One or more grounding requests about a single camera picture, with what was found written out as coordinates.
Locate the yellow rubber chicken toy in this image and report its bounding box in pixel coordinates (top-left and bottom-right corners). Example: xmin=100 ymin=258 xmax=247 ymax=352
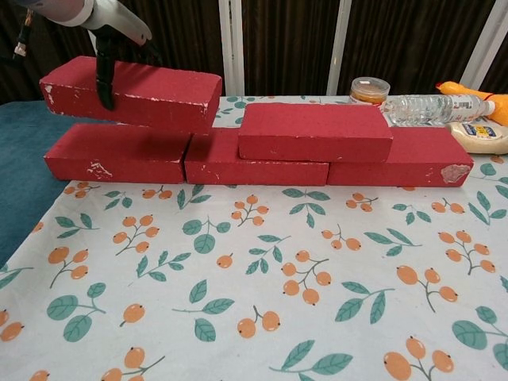
xmin=434 ymin=80 xmax=508 ymax=121

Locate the clear plastic water bottle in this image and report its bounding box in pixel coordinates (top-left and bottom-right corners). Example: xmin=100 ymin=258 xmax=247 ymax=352
xmin=383 ymin=94 xmax=497 ymax=129

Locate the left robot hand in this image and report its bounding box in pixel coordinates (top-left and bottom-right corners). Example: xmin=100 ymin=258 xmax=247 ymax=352
xmin=81 ymin=0 xmax=162 ymax=112

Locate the clear jar of brown paste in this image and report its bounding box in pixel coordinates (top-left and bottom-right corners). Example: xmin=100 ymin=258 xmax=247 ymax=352
xmin=347 ymin=76 xmax=391 ymax=108

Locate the dark partition screen white frame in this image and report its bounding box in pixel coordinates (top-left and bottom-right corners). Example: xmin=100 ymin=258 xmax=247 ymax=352
xmin=0 ymin=0 xmax=508 ymax=105

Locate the teal table cover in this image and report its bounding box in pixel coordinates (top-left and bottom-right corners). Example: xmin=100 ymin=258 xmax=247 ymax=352
xmin=0 ymin=98 xmax=77 ymax=271

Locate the floral fruit print tablecloth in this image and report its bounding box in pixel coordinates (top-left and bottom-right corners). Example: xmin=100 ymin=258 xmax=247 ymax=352
xmin=0 ymin=94 xmax=508 ymax=381

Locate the mayonnaise squeeze bottle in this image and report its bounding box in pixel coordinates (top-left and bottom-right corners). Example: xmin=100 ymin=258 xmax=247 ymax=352
xmin=444 ymin=121 xmax=508 ymax=156

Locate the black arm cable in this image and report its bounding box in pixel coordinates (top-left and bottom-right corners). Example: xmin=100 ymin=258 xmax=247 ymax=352
xmin=13 ymin=9 xmax=33 ymax=57

